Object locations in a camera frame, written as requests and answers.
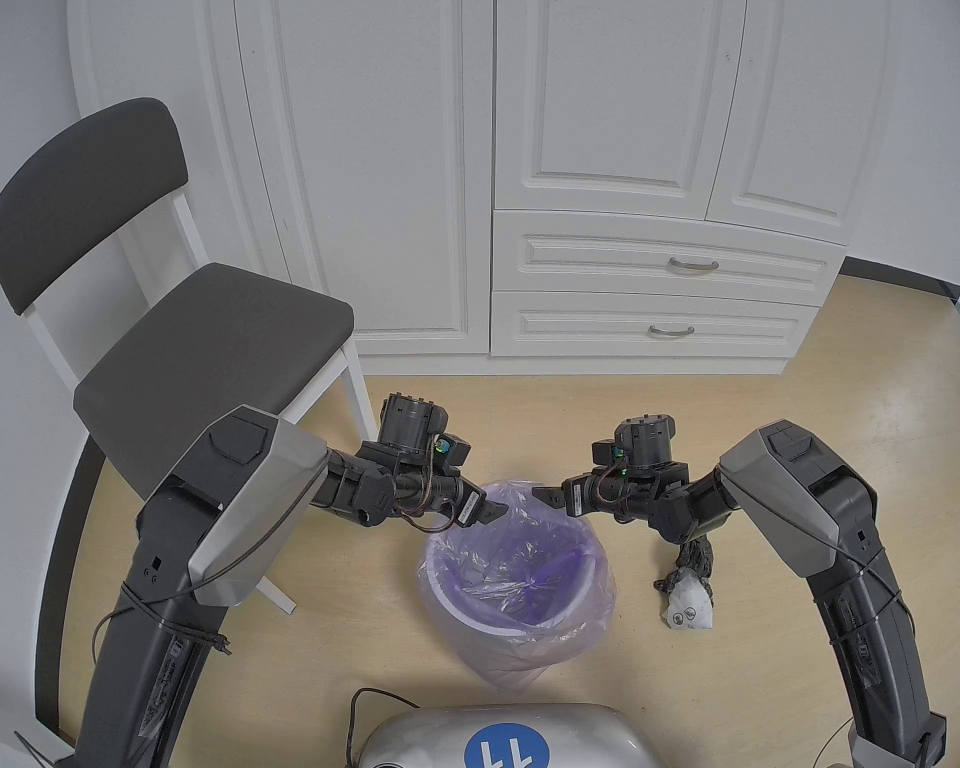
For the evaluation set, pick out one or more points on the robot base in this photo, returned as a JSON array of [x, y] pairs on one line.
[[510, 735]]

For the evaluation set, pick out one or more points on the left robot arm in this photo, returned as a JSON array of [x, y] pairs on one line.
[[247, 487]]

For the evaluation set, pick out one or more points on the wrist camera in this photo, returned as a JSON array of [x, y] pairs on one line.
[[454, 454], [606, 454]]

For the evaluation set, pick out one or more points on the purple plastic bag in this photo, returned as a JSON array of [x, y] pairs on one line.
[[525, 585]]

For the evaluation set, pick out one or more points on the white trash bin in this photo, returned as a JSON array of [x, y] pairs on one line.
[[517, 651]]

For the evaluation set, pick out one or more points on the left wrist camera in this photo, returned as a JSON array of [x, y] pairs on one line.
[[454, 454]]

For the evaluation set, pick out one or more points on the black plastic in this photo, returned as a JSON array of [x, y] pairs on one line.
[[694, 562]]

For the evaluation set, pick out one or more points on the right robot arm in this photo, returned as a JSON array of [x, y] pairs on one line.
[[795, 495]]

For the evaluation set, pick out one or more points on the white chair with grey cushions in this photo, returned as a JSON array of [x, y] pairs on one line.
[[225, 337]]

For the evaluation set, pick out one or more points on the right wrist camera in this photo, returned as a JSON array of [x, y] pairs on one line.
[[606, 454]]

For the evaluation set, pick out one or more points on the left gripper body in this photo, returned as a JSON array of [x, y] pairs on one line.
[[435, 502]]

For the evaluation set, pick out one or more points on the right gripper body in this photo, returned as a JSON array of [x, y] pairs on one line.
[[611, 499]]

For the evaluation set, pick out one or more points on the white printed wrapper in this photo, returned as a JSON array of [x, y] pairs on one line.
[[688, 609]]

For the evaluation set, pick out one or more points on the white wardrobe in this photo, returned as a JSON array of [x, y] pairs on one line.
[[600, 112]]

